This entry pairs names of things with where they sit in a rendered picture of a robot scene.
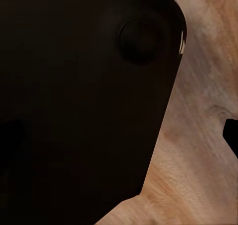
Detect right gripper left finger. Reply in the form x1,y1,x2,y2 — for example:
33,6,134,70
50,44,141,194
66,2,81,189
0,119,25,178

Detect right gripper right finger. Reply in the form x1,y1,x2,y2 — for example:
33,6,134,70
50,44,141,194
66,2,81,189
223,118,238,158

